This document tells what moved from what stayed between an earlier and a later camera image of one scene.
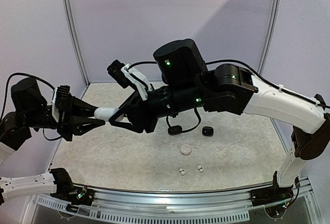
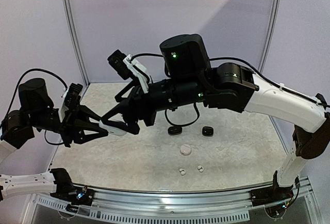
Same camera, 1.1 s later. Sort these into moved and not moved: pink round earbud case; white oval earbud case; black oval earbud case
Moved: white oval earbud case
Not moved: black oval earbud case; pink round earbud case
